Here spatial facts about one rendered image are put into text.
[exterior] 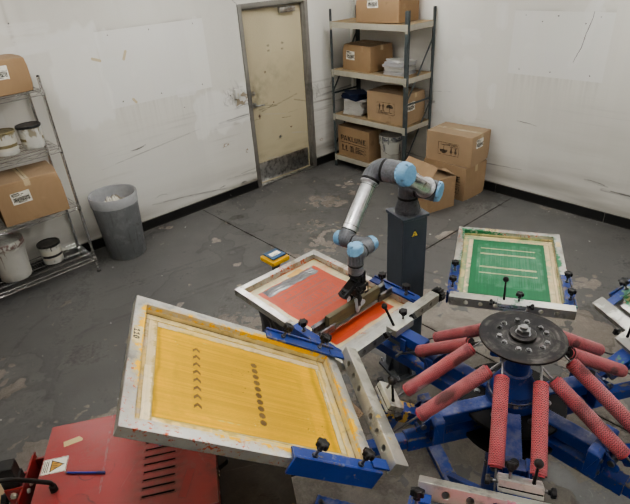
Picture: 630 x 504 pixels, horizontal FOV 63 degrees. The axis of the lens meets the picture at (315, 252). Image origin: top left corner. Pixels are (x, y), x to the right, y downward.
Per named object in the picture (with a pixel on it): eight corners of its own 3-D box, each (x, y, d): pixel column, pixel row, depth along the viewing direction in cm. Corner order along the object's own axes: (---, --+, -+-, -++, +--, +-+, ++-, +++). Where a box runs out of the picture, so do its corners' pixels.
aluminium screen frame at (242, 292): (235, 295, 279) (234, 289, 277) (314, 254, 312) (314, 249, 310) (337, 363, 227) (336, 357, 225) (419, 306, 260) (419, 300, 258)
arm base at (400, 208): (410, 203, 309) (411, 188, 304) (425, 212, 297) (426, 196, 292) (389, 209, 304) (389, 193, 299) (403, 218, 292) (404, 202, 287)
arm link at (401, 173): (424, 179, 294) (382, 155, 249) (449, 184, 285) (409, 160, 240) (418, 199, 295) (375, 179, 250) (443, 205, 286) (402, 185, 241)
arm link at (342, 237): (365, 150, 256) (327, 240, 251) (384, 154, 250) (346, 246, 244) (374, 161, 266) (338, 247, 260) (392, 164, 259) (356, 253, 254)
